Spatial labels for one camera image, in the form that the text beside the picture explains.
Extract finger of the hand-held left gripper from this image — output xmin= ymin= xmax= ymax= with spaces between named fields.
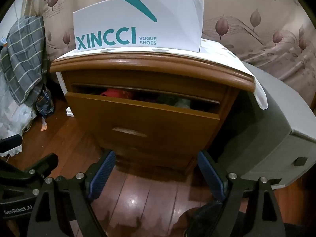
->
xmin=0 ymin=152 xmax=59 ymax=198

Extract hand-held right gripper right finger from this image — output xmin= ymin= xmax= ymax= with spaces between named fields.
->
xmin=197 ymin=150 xmax=289 ymax=237

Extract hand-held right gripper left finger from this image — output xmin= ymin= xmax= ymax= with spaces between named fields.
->
xmin=26 ymin=150 xmax=117 ymax=237

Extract wooden drawer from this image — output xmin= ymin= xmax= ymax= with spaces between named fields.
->
xmin=65 ymin=84 xmax=221 ymax=171

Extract green garment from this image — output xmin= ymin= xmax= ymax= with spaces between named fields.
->
xmin=158 ymin=94 xmax=192 ymax=108

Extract red underwear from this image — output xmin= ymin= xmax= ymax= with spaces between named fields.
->
xmin=100 ymin=88 xmax=135 ymax=99

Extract white translucent cover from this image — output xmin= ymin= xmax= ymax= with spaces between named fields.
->
xmin=0 ymin=74 xmax=37 ymax=141

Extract blue snack bag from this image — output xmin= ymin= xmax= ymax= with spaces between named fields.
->
xmin=35 ymin=84 xmax=55 ymax=118

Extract grey white appliance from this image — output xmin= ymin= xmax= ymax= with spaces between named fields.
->
xmin=217 ymin=62 xmax=316 ymax=190

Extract grey plaid cloth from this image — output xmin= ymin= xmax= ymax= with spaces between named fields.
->
xmin=0 ymin=15 xmax=46 ymax=106

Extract wooden nightstand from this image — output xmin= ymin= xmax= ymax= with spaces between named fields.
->
xmin=50 ymin=39 xmax=256 ymax=176

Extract white dotted cloth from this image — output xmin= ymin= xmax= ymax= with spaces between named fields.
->
xmin=53 ymin=39 xmax=269 ymax=109

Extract white shoe box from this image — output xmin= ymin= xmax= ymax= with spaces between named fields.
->
xmin=73 ymin=0 xmax=205 ymax=53

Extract leaf print curtain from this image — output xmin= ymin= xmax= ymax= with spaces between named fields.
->
xmin=23 ymin=0 xmax=316 ymax=87

